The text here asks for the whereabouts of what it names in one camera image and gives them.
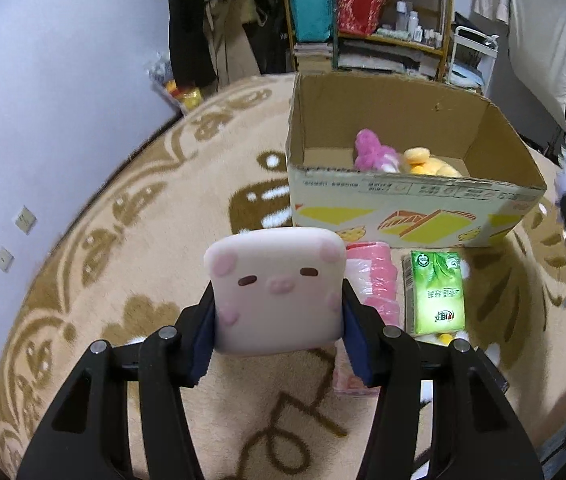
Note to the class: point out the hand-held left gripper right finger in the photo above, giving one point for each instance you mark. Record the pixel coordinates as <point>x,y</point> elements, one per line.
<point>360,355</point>

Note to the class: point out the yellow plush toy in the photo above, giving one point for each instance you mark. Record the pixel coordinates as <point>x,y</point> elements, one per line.
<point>425,162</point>

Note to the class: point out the group of cosmetic bottles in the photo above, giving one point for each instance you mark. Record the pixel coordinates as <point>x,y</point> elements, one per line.
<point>413,22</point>

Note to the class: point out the plastic bag of toys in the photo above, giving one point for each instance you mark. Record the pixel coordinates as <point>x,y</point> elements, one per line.
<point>178,87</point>

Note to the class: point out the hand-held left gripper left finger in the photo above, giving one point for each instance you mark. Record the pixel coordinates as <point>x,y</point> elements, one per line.
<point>202,345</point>

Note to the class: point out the cardboard box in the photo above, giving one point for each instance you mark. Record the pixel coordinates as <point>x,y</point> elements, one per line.
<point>388,195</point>

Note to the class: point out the beige hanging garment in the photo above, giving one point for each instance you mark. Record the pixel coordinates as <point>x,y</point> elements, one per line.
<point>230,40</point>

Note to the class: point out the green pole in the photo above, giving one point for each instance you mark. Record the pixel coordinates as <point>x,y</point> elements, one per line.
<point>335,15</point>

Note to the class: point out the pink pig squishy toy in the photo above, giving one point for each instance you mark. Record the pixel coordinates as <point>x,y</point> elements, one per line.
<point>273,290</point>

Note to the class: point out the magenta plush toy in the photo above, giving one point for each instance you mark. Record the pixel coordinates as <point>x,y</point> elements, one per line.
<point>370,147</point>

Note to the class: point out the black hanging coat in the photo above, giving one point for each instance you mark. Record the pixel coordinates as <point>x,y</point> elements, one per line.
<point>273,30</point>

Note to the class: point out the wall socket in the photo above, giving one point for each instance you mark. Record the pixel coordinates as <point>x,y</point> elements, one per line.
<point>26,220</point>
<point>4,258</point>

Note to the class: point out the red patterned bag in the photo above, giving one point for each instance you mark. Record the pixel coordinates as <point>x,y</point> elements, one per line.
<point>360,7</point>

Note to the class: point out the beige printed blanket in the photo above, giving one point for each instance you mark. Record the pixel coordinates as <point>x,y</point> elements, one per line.
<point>138,260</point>

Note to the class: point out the black hanging garment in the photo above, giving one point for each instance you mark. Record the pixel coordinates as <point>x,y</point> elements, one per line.
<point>188,40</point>

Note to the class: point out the green tissue pack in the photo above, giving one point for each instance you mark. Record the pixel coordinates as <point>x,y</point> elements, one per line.
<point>433,290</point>

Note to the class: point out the pink plastic packet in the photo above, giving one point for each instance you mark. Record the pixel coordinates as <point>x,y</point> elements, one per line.
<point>378,280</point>

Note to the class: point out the teal bag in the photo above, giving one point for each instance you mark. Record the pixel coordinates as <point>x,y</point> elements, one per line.
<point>310,10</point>

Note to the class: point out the stack of books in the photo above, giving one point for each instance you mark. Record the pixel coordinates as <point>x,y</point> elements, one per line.
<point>363,57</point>

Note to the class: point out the wooden shelf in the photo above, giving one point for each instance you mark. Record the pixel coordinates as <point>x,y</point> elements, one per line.
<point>443,15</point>

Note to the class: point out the white trolley cart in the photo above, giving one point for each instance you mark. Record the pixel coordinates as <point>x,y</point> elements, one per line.
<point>489,65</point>

